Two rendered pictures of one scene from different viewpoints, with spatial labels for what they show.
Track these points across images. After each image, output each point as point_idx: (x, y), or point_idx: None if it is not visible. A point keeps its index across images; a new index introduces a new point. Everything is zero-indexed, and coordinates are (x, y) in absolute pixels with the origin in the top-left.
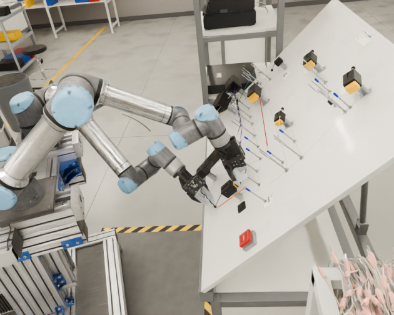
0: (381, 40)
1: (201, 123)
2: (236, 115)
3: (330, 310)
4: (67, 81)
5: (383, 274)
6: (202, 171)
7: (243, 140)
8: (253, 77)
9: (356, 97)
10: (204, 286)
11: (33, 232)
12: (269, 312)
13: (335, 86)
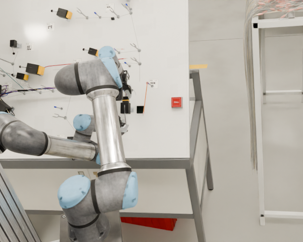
0: None
1: (113, 58)
2: (14, 112)
3: (272, 19)
4: (88, 63)
5: None
6: None
7: (63, 103)
8: None
9: (127, 3)
10: (187, 153)
11: None
12: (197, 146)
13: (99, 12)
